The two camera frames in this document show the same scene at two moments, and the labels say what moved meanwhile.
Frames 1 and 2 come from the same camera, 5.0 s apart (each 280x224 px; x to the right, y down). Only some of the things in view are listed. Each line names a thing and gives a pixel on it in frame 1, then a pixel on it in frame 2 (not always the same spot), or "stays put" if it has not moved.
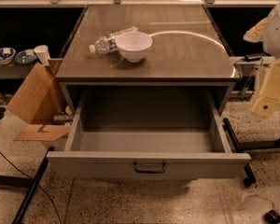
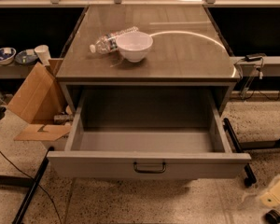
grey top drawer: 147,134 stays put
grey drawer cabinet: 187,50 stays put
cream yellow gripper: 278,35 to 278,192
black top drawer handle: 149,171 stays put
